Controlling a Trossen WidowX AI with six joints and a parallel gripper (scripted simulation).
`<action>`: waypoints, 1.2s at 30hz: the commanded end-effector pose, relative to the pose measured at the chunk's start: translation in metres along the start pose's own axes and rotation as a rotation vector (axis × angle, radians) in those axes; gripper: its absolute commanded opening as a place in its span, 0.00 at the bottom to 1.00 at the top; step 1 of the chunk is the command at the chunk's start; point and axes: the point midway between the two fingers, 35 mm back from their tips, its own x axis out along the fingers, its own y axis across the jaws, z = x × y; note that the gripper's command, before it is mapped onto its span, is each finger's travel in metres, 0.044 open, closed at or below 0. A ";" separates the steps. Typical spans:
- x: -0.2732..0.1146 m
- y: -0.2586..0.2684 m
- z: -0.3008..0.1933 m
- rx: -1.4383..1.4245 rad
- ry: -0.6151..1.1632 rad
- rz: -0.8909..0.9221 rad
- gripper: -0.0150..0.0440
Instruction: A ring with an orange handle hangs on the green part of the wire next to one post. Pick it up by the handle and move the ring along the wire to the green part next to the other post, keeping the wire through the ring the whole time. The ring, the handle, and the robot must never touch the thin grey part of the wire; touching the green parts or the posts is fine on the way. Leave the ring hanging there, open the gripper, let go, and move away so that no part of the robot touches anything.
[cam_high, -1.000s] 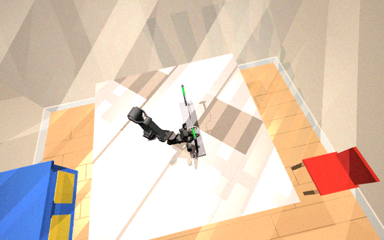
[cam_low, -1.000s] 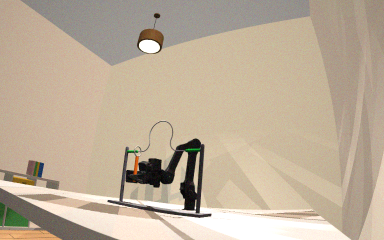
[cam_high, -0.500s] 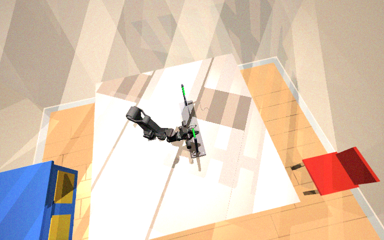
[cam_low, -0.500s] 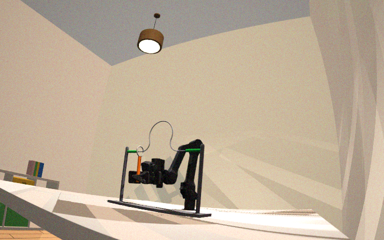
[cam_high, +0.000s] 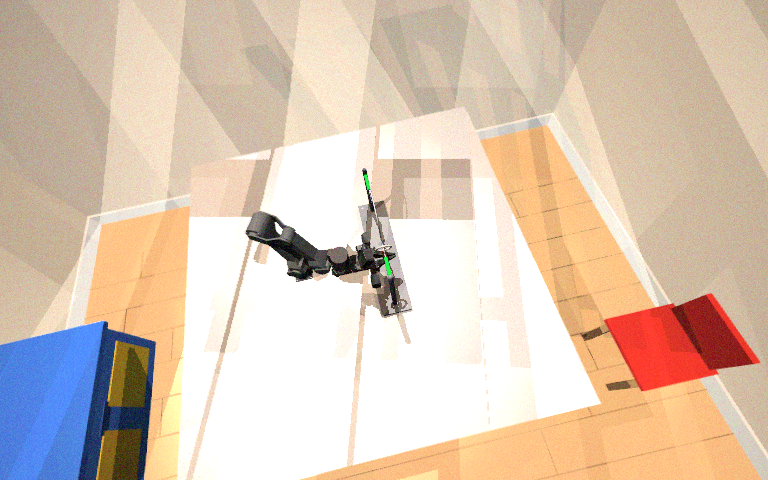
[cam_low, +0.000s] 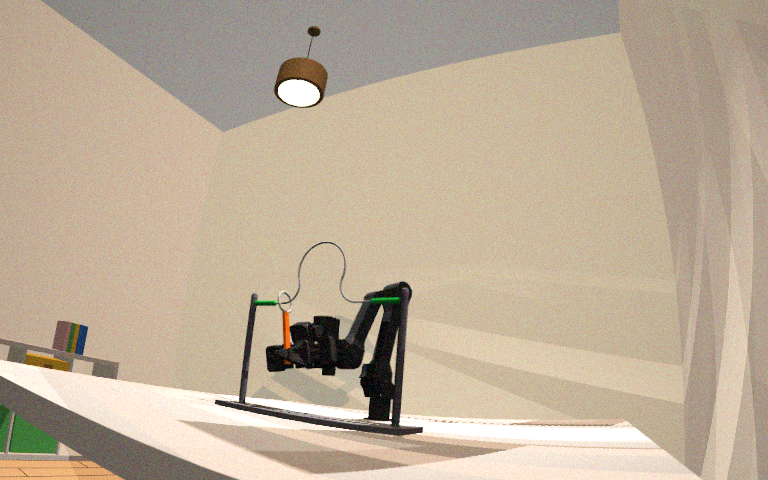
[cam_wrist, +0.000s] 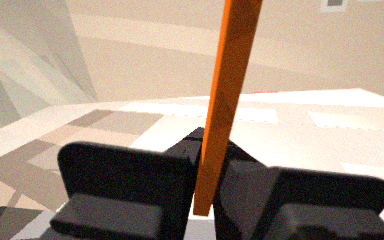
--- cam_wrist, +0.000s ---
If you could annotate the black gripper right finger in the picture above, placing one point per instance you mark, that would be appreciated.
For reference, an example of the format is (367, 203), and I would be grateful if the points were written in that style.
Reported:
(249, 193)

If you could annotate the orange handle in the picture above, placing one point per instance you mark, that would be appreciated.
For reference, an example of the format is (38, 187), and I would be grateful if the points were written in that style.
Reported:
(238, 27)

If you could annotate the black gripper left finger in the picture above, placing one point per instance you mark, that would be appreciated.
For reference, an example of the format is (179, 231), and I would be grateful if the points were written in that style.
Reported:
(166, 179)

